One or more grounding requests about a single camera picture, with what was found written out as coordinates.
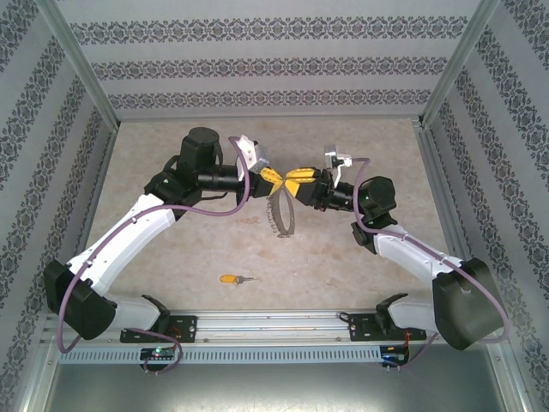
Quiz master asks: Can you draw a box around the key with yellow tag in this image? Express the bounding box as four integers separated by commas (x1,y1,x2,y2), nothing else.
219,274,262,287

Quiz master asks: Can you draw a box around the right circuit board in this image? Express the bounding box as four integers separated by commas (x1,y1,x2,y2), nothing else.
383,345,411,366

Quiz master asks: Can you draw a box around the circuit board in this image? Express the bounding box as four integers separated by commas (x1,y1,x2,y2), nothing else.
383,345,411,366
140,347,179,361

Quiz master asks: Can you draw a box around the grey metal sheet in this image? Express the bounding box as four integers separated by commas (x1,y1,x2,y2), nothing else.
40,342,531,412

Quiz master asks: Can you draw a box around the left circuit board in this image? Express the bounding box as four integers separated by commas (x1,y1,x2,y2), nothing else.
140,347,179,361

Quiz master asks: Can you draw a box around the aluminium table side rail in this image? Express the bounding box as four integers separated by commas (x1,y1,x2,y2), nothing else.
411,119,488,310
59,122,121,312

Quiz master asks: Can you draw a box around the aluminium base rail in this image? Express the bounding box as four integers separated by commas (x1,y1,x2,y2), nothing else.
42,308,503,344

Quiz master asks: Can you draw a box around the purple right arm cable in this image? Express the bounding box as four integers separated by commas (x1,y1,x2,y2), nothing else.
349,157,511,373

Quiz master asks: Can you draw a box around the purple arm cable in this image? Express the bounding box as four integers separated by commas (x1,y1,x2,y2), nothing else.
57,136,252,373
349,157,511,373

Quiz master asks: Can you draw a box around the aluminium frame post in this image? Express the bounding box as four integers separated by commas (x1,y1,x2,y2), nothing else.
36,0,121,130
421,0,502,129

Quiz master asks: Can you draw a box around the grey slotted cable duct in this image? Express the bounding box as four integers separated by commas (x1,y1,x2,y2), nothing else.
57,346,383,365

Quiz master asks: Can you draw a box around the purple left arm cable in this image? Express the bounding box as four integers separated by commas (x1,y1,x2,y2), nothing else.
57,136,252,373

